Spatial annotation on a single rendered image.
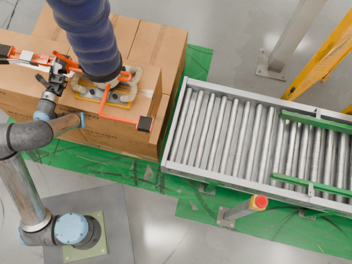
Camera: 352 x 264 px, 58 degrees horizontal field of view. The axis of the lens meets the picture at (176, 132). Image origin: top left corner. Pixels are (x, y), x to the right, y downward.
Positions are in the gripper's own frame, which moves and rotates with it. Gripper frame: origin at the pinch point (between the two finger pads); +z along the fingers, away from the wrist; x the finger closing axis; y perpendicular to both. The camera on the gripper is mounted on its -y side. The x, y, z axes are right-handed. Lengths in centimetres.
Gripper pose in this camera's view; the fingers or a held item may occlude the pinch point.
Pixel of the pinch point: (58, 63)
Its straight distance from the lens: 200.9
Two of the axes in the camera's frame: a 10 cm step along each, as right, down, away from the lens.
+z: 2.1, -9.2, 3.3
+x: 0.3, -3.3, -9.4
